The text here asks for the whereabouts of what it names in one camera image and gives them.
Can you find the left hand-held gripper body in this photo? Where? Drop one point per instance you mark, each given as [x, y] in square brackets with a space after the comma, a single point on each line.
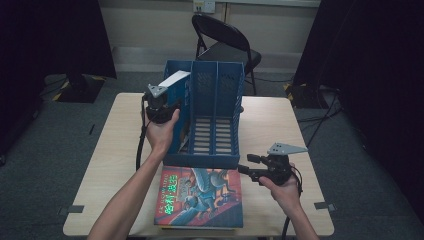
[160, 106]

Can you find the black folding chair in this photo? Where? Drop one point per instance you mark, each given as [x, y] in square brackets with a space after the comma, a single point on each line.
[226, 36]

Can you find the person's right hand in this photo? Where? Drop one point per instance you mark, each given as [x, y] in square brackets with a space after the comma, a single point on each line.
[286, 196]

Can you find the red illustrated book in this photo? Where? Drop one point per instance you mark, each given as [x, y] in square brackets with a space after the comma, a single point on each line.
[200, 200]

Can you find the dark curtain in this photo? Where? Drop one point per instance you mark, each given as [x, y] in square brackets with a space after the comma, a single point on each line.
[50, 40]
[376, 66]

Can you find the person's left hand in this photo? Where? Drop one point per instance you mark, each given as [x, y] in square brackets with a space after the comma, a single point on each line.
[160, 136]

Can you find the thick blue book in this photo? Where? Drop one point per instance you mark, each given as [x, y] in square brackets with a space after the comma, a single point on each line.
[178, 93]

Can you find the blue plastic file rack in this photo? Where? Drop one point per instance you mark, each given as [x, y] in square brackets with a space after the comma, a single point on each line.
[216, 100]

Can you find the black stand base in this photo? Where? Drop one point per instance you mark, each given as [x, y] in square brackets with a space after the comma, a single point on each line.
[305, 96]
[80, 90]

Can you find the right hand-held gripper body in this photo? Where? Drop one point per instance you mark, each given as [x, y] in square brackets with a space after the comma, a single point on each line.
[276, 170]

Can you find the white wall socket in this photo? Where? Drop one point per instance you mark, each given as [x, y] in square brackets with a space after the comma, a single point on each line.
[204, 6]

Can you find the grey tape patch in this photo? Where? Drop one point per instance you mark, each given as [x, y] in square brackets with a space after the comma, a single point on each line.
[75, 209]
[323, 206]

